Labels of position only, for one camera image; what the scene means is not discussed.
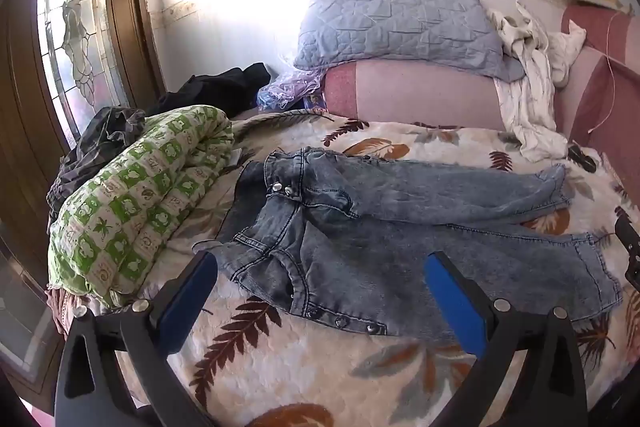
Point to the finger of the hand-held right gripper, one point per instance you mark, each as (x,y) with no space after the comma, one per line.
(629,252)

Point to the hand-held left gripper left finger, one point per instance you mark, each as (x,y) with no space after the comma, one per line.
(186,302)

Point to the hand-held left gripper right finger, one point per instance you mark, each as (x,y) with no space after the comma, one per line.
(455,302)

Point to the blue denim pants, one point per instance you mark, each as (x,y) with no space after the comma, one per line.
(375,257)

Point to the green and white checked quilt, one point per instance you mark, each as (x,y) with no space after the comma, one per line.
(140,197)

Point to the leaf print fleece blanket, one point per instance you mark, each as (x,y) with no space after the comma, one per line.
(300,372)

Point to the red padded side cushion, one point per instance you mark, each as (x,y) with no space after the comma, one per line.
(615,107)

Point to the crumpled white cloth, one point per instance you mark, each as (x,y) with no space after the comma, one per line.
(532,107)

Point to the dark grey garment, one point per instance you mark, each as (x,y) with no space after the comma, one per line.
(100,137)

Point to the pink padded headboard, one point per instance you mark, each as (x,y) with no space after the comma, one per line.
(415,94)

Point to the black clothes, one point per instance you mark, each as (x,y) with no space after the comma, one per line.
(220,89)

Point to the purple plastic bag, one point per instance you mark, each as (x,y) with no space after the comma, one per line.
(295,89)

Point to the blue-grey quilted pillow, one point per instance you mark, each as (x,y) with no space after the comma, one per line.
(395,22)

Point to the patterned glass window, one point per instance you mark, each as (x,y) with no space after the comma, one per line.
(75,32)

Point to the brown wooden window frame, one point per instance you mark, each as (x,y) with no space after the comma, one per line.
(130,7)

